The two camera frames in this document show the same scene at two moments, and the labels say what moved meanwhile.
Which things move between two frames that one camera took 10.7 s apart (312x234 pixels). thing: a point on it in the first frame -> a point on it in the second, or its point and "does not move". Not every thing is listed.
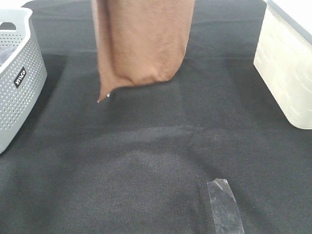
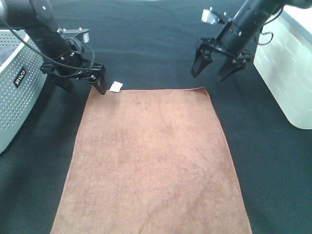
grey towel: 6,52 does not move
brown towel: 140,41 -> 151,162
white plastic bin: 283,57 does not move
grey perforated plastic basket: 23,72 does not move
